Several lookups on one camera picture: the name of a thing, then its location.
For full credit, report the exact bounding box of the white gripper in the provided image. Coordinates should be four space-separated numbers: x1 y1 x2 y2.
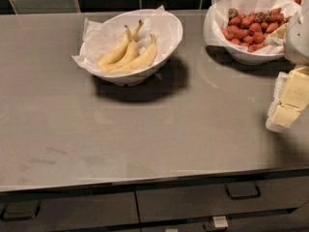
265 0 309 132

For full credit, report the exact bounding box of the yellow banana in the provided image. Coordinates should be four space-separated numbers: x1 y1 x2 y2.
98 25 140 73
109 34 157 73
98 20 144 67

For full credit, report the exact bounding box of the white paper liner in strawberry bowl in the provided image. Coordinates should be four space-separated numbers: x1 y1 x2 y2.
204 0 300 57

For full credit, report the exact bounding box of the white strawberry bowl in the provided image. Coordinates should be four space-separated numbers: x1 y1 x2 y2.
204 0 300 65

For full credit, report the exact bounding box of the white banana bowl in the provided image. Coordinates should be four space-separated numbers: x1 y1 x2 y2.
78 9 184 87

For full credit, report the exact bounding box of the pile of red strawberries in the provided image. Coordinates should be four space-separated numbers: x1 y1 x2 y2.
221 8 291 53

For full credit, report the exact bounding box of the lower drawer with label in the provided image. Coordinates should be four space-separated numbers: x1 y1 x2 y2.
141 209 309 232

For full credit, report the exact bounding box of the right drawer with black handle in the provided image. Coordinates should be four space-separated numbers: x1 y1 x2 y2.
136 176 309 222

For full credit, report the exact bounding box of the drawer with black handle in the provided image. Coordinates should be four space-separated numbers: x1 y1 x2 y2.
0 192 139 232
136 176 309 222

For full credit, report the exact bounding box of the left drawer with black handle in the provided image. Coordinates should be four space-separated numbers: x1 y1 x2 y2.
0 192 139 232

